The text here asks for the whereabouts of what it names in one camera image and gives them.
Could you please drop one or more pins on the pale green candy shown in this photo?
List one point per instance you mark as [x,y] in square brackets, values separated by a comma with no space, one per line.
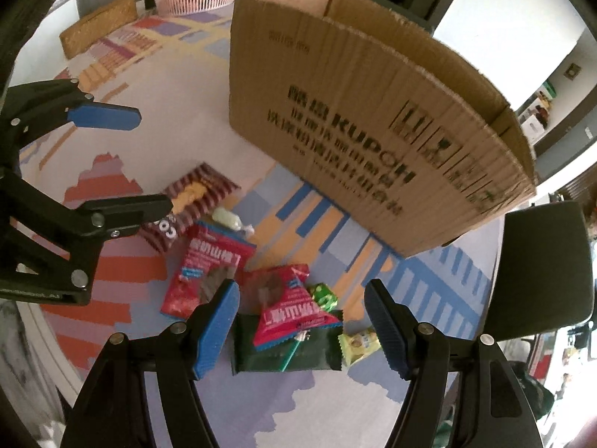
[228,219]

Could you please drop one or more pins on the black chair right side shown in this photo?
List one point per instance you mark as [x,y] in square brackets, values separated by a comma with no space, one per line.
[544,279]

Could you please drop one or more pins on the brown cardboard box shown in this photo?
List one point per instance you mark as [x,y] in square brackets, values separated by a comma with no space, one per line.
[390,124]

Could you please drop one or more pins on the red hawthorn snack pack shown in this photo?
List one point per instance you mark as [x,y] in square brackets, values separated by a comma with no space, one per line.
[212,256]

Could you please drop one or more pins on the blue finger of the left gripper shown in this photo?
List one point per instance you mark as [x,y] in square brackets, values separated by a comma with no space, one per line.
[105,116]
[123,216]

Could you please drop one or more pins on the red pink snack pack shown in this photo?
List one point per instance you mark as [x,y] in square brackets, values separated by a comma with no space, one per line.
[279,296]

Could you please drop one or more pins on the woven straw mat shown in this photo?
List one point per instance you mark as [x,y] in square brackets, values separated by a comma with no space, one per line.
[77,38]

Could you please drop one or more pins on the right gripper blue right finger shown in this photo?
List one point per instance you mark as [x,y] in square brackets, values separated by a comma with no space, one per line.
[394,324]

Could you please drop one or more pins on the green lollipop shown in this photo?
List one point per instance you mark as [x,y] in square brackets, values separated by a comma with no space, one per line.
[326,300]

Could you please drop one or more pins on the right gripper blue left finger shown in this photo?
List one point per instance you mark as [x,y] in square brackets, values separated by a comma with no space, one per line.
[210,325]

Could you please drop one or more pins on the dark green snack pack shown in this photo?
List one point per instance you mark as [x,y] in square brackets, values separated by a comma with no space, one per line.
[319,351]

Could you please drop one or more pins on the brown striped Costa snack pack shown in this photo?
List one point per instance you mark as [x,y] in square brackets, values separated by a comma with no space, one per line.
[196,200]

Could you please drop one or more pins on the colourful patterned tablecloth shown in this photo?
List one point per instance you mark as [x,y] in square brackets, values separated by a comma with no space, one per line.
[175,71]

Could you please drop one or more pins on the yellow green candy pack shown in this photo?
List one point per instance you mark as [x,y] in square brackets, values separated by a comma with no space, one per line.
[359,346]

